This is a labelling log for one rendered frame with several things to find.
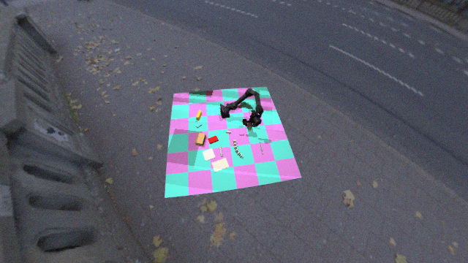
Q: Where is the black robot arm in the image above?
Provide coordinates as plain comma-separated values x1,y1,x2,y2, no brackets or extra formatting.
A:
223,88,264,127

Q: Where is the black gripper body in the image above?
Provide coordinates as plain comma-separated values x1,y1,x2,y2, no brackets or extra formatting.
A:
242,116,253,125

